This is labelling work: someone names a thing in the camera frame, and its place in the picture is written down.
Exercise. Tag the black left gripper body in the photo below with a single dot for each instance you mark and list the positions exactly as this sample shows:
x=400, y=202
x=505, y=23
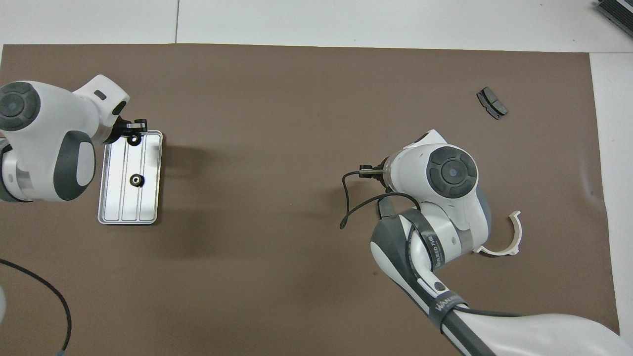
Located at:
x=126, y=127

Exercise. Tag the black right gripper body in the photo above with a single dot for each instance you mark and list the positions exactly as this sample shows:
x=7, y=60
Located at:
x=371, y=171

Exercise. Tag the black bearing gear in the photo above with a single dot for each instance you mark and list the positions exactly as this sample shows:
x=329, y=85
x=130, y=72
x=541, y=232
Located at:
x=133, y=184
x=130, y=142

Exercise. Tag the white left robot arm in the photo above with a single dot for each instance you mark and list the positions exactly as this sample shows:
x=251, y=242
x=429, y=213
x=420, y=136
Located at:
x=49, y=118

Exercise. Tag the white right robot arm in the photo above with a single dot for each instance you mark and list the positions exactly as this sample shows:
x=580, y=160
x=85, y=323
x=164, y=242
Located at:
x=410, y=168

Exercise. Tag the silver metal tray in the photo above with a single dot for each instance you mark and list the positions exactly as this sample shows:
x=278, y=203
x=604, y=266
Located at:
x=148, y=198

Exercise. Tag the brown table mat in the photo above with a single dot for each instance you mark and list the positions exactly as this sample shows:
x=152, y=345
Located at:
x=272, y=123

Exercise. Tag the grooved dark grey brake pad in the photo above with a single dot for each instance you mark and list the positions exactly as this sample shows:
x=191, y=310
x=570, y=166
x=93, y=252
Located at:
x=492, y=103

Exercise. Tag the grey ribbed device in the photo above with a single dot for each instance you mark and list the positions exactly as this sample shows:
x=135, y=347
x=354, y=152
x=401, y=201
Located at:
x=618, y=12

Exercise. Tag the white curved plastic bracket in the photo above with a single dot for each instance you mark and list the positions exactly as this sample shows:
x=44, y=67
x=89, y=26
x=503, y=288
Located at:
x=518, y=232

